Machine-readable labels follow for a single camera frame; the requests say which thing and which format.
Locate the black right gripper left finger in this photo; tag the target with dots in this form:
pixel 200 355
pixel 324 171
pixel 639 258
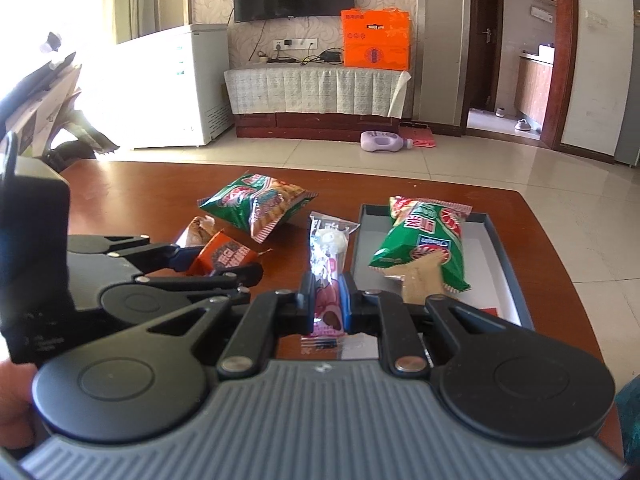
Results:
pixel 271 315

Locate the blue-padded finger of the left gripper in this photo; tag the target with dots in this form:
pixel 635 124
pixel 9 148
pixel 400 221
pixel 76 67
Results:
pixel 182 258

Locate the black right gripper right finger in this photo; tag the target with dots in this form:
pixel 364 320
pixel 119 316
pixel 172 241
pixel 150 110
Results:
pixel 384 315

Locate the tan peanut snack packet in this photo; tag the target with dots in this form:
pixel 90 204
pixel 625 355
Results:
pixel 199 232

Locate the orange snack packet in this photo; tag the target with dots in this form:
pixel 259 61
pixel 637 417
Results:
pixel 222 252

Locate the pink white snack packet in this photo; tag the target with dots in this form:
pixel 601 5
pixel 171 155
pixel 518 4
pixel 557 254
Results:
pixel 328 246

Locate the green shrimp chips bag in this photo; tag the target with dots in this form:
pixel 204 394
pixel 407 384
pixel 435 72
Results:
pixel 423 249
pixel 256 204

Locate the left hand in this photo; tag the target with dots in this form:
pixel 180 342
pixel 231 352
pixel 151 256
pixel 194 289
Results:
pixel 16 428

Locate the green shrimp chips bag in tray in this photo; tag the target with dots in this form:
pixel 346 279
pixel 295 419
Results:
pixel 423 249

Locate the grey shallow tray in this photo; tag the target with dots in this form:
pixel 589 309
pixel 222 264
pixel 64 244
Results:
pixel 488 270

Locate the white chest freezer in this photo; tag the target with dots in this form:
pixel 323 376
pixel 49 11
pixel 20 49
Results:
pixel 167 89

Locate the purple detergent bottle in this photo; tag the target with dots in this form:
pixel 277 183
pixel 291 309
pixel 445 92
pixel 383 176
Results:
pixel 381 141

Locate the dark red TV cabinet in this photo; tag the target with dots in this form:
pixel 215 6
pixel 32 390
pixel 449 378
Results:
pixel 303 126

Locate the stack of papers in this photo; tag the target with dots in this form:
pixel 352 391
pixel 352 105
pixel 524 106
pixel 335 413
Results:
pixel 41 111

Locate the white lace table cloth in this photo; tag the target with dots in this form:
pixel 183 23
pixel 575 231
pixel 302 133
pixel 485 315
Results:
pixel 316 89

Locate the grey slipper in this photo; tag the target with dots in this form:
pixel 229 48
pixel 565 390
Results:
pixel 522 125

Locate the black router box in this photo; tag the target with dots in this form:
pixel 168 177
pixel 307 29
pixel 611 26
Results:
pixel 331 56

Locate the teal patterned cloth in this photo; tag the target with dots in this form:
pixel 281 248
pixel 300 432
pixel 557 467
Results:
pixel 628 407

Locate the orange gift box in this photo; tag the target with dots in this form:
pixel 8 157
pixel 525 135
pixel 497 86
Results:
pixel 376 39

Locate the wooden kitchen counter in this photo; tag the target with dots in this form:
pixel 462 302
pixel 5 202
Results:
pixel 532 89

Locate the dark wooden door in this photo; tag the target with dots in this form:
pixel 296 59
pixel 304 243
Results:
pixel 484 54

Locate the white wall power strip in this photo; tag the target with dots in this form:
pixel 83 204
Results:
pixel 306 44

